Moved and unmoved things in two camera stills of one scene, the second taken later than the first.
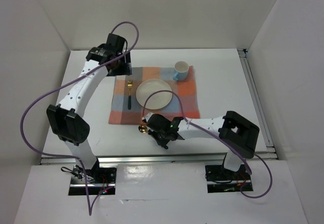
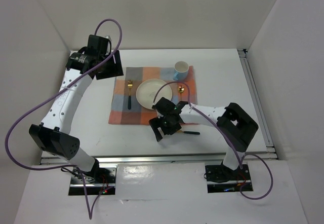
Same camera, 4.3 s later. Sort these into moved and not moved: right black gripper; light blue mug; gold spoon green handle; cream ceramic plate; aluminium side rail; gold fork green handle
Moved: right black gripper; gold spoon green handle
Not moved: gold fork green handle; light blue mug; aluminium side rail; cream ceramic plate
